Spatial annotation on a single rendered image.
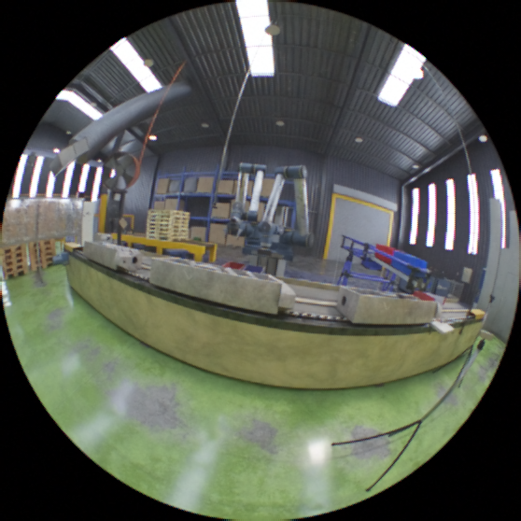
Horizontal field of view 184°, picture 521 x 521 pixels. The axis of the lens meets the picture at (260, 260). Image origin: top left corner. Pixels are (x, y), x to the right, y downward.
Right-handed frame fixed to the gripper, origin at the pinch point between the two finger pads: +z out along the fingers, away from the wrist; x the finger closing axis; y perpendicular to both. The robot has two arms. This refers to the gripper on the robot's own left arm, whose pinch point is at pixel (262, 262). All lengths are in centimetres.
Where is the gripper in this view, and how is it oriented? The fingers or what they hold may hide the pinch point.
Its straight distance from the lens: 155.8
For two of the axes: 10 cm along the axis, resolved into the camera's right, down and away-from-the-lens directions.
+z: -1.4, 9.7, 1.9
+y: -1.3, 1.7, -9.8
